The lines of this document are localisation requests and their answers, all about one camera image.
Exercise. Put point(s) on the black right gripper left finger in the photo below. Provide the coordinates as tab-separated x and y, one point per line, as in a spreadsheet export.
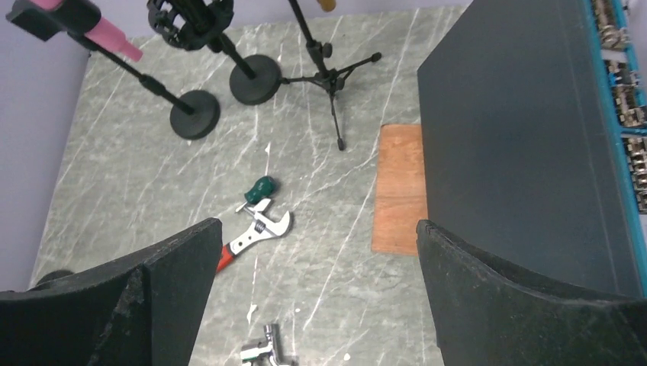
144	308

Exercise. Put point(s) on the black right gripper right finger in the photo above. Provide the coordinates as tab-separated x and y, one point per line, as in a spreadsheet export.
489	311

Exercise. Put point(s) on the black front microphone stand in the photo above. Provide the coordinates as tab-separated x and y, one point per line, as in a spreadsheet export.
53	276

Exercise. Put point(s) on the black stand for pink microphone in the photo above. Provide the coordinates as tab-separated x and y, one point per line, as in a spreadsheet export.
194	114

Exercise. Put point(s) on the pink toy microphone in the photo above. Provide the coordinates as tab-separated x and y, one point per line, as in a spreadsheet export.
84	18

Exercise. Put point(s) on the black tripod microphone stand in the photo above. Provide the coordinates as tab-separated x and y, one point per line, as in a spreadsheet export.
330	80

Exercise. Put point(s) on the gold microphone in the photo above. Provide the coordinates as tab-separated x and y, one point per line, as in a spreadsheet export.
327	5

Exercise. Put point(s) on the chrome faucet fitting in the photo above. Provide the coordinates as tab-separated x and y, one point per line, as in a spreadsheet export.
268	348

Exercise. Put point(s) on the wooden board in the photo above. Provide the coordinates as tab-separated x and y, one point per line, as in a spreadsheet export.
400	194

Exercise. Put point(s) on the red handled adjustable wrench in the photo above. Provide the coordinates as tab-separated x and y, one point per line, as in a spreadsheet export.
262	228

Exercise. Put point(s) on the green handled screwdriver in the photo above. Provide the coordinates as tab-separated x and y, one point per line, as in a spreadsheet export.
264	187

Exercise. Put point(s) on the dark grey network switch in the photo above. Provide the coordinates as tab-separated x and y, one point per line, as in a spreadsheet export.
533	115

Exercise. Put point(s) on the black shock mount stand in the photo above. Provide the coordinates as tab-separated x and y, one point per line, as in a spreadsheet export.
194	25

